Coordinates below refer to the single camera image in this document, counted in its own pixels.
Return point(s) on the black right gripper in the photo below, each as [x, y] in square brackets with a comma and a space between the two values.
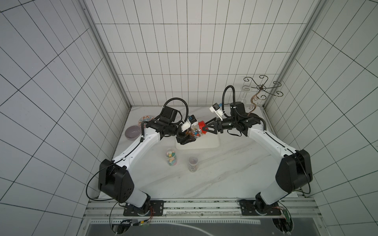
[219, 126]

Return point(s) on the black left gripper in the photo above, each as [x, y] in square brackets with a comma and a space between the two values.
[183, 138]

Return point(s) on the clear lollipop jar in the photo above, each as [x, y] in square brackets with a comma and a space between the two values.
[195, 131]

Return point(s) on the red jar lid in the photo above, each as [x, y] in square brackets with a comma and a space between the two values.
[202, 126]

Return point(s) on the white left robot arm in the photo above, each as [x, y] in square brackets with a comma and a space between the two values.
[114, 178]

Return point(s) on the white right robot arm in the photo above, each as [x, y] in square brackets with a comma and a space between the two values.
[294, 170]

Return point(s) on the jar of pastel candies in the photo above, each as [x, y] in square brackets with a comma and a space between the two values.
[171, 157]

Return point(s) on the jar of small dark candies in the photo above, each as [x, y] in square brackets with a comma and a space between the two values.
[193, 164]

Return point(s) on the white plastic tray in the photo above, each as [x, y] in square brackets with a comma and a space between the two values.
[207, 141]

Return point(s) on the colourful patterned bowl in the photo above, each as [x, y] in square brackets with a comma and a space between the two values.
[145, 118]

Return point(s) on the clear hanging wine glass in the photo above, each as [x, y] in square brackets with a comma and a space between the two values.
[245, 89]

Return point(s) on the copper wine glass rack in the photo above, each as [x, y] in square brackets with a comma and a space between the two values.
[261, 90]

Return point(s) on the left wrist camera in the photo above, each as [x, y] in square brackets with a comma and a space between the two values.
[191, 121]

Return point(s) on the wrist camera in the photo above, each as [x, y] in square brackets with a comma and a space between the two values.
[191, 121]
[215, 108]

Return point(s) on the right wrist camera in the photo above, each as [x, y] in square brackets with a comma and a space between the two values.
[215, 108]

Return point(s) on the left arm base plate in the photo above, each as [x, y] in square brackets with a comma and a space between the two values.
[154, 207]

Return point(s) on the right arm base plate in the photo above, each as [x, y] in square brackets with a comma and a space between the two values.
[258, 208]

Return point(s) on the aluminium mounting rail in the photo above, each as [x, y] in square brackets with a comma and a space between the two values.
[210, 208]

